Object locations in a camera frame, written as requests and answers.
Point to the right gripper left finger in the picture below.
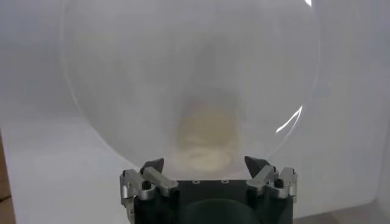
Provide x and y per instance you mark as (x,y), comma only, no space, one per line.
(158,179)

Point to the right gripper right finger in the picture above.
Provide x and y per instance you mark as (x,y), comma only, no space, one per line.
(262,178)

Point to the white steamed baozi bun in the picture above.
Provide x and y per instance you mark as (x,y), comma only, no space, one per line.
(210,143)

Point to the white round plate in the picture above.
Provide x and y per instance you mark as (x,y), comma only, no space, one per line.
(137,61)

